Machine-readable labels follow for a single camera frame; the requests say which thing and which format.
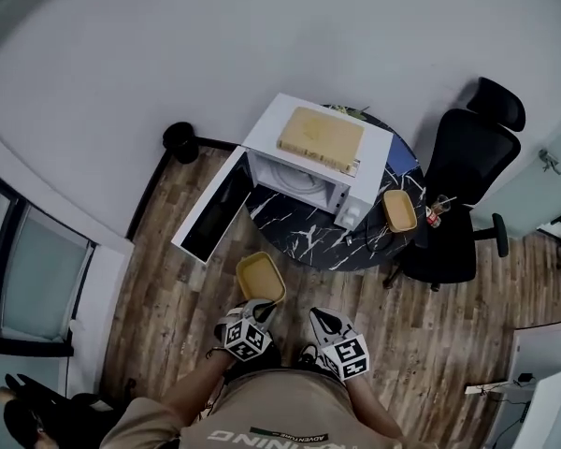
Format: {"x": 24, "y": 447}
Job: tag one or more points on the person's right forearm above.
{"x": 371, "y": 405}

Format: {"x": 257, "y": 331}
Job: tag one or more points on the white power strip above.
{"x": 477, "y": 388}

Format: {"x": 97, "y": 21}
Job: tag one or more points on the tan wooden board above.
{"x": 320, "y": 136}

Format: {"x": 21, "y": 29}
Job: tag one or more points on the white microwave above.
{"x": 374, "y": 157}

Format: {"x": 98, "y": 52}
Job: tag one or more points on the person's right shoe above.
{"x": 310, "y": 354}

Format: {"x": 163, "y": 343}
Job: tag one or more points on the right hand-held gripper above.
{"x": 348, "y": 356}

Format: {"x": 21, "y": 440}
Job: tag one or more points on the clear plastic cup with straw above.
{"x": 443, "y": 203}

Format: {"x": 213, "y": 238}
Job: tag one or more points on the blue notebook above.
{"x": 402, "y": 157}

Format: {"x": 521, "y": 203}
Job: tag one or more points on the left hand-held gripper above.
{"x": 245, "y": 339}

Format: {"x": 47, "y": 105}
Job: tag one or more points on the black framed window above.
{"x": 42, "y": 279}

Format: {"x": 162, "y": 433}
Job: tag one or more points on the black office chair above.
{"x": 472, "y": 152}

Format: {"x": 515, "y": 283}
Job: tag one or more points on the pale green door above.
{"x": 519, "y": 194}

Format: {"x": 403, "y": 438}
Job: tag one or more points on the person's left forearm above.
{"x": 196, "y": 381}

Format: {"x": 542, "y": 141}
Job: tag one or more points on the round black marble table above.
{"x": 308, "y": 236}

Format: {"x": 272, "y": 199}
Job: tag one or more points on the white desk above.
{"x": 542, "y": 344}

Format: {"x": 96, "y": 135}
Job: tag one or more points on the green leafy plant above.
{"x": 353, "y": 111}

